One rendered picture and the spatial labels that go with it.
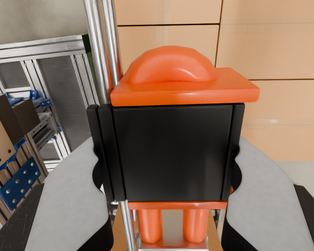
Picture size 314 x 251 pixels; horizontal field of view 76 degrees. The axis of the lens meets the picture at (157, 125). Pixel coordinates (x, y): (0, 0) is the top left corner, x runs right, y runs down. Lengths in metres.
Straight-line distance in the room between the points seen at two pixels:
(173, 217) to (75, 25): 1.32
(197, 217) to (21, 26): 1.51
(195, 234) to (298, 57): 0.83
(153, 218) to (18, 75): 1.31
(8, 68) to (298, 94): 1.45
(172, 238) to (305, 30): 0.85
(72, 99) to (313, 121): 1.24
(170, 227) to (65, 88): 1.17
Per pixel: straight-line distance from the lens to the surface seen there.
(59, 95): 1.34
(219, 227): 1.31
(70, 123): 1.40
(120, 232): 0.88
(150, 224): 0.18
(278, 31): 0.89
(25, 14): 1.56
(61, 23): 1.47
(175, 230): 0.21
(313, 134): 1.14
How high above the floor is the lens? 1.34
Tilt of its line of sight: 62 degrees down
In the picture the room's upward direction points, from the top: 177 degrees counter-clockwise
